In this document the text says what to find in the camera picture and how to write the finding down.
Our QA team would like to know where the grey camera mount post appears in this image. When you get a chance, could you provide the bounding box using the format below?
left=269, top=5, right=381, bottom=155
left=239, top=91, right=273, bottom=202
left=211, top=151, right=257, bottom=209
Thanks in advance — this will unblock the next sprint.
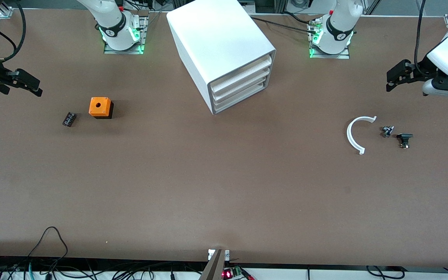
left=199, top=249, right=230, bottom=280

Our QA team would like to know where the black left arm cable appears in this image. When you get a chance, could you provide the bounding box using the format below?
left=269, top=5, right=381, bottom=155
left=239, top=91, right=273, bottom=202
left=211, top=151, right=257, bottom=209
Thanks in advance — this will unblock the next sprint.
left=414, top=0, right=427, bottom=75

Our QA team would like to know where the black flat-headed switch part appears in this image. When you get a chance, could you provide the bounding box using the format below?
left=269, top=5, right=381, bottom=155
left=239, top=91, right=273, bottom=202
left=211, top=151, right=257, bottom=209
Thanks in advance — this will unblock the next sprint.
left=397, top=133, right=414, bottom=149

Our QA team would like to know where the white middle drawer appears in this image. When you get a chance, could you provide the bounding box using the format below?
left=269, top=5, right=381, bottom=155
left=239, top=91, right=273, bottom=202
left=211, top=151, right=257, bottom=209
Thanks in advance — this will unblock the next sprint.
left=212, top=68, right=273, bottom=103

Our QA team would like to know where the green circuit board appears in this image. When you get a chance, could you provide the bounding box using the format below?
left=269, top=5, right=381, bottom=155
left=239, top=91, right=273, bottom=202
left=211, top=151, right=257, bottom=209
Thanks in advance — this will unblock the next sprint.
left=222, top=266, right=245, bottom=280

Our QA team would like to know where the black coiled floor cable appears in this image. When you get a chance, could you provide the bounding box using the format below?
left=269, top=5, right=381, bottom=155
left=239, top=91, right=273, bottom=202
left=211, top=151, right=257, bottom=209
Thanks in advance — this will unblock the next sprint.
left=366, top=265, right=406, bottom=280

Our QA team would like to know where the white lowest drawer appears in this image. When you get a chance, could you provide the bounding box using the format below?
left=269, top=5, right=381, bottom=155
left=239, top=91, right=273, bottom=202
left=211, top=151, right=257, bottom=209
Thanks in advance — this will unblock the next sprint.
left=213, top=80, right=271, bottom=113

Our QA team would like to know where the white drawer cabinet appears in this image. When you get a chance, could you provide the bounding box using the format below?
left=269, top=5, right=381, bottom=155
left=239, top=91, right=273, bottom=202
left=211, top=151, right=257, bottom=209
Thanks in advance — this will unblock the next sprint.
left=166, top=0, right=277, bottom=115

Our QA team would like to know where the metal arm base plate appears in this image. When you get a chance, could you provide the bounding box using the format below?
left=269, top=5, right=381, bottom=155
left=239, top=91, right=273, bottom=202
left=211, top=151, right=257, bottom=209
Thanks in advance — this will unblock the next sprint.
left=308, top=17, right=351, bottom=60
left=103, top=15, right=147, bottom=55

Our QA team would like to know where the black looping cable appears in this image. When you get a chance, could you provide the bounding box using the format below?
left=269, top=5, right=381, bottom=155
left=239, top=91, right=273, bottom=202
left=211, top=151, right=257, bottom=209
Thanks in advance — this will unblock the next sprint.
left=28, top=226, right=69, bottom=269

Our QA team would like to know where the white drawer holding button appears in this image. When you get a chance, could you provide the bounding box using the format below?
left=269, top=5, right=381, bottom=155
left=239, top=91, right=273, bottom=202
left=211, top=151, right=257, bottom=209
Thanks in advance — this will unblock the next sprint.
left=210, top=54, right=273, bottom=93

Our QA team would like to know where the orange button enclosure box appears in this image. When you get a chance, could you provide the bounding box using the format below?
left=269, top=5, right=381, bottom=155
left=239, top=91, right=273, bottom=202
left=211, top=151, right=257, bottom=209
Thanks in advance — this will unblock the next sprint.
left=89, top=97, right=114, bottom=119

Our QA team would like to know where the black cable on tabletop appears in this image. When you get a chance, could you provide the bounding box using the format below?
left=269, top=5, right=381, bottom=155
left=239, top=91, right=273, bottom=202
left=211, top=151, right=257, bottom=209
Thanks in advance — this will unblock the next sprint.
left=249, top=12, right=320, bottom=32

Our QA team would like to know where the white semicircular bracket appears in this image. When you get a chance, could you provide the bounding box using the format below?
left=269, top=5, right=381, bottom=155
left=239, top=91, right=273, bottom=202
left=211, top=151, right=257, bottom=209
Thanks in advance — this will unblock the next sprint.
left=346, top=116, right=377, bottom=155

